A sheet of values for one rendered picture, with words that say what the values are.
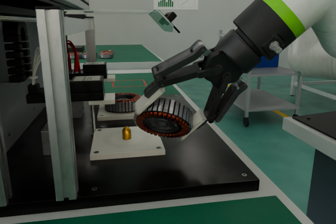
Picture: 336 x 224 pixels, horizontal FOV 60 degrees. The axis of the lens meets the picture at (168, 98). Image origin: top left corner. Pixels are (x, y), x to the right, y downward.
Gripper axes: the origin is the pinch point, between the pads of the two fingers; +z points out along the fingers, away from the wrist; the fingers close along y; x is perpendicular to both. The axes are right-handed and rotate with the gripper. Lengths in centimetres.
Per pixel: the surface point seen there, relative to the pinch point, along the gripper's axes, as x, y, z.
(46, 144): 3.5, -12.3, 21.3
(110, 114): 22.9, 4.3, 20.3
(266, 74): 174, 185, -10
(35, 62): 12.3, -21.9, 11.0
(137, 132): 8.2, 4.5, 11.7
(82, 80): 9.8, -13.5, 7.8
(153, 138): 4.1, 5.7, 8.3
